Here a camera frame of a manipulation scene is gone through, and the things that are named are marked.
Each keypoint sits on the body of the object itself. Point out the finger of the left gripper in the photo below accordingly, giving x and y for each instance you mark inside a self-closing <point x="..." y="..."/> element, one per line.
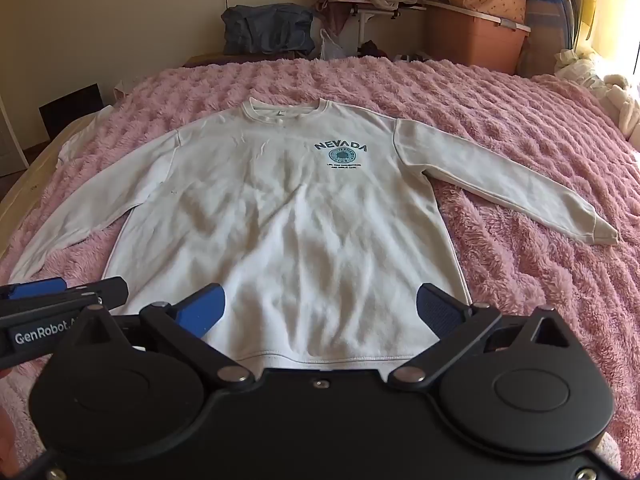
<point x="32" y="289"/>
<point x="112" y="292"/>

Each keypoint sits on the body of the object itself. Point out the white plush toy pile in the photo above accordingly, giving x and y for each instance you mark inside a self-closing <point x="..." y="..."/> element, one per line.
<point x="614" y="92"/>

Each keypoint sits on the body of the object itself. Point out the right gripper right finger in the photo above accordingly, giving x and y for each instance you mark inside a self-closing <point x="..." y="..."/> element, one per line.
<point x="459" y="328"/>

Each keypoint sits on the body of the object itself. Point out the black box by wall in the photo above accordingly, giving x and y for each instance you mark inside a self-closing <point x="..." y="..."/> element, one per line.
<point x="60" y="113"/>

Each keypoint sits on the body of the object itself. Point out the dark blue bag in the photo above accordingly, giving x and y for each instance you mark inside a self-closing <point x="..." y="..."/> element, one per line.
<point x="270" y="29"/>

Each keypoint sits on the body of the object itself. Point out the pink clothes on table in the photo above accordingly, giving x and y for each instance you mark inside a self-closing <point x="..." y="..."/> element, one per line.
<point x="334" y="15"/>

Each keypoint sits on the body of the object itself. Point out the pink fluffy blanket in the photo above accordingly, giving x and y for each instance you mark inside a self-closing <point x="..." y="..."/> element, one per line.
<point x="507" y="259"/>

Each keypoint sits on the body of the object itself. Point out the small folding table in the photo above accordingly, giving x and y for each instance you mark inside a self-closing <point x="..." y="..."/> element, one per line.
<point x="399" y="31"/>

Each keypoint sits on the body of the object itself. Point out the brown plastic storage box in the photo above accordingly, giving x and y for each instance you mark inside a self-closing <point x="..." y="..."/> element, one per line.
<point x="469" y="37"/>

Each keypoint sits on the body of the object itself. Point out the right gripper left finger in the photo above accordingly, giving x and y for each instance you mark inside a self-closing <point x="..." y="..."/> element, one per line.
<point x="177" y="329"/>

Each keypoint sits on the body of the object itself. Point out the white Nevada sweatshirt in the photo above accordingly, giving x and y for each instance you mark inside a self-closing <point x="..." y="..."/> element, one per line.
<point x="319" y="222"/>

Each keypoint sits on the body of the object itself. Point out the blue translucent storage bin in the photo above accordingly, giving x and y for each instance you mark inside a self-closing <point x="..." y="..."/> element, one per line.
<point x="552" y="25"/>

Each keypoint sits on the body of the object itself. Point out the white cloth on bed edge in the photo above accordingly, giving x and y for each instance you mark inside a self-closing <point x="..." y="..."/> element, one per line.
<point x="83" y="131"/>

